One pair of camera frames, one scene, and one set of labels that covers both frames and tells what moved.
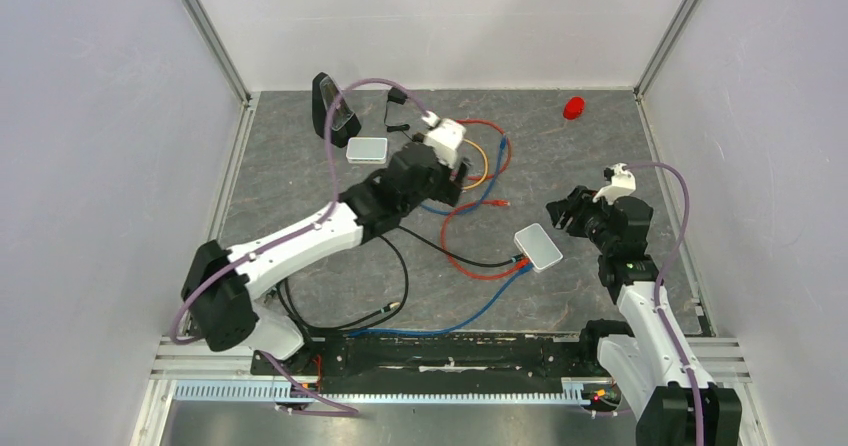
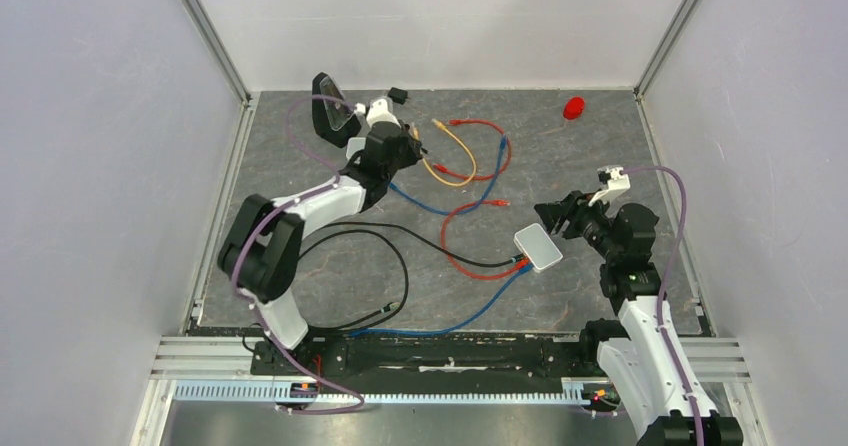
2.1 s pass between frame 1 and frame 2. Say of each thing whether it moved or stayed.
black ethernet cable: stayed
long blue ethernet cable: stayed
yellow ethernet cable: moved
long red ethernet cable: stayed
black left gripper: moved
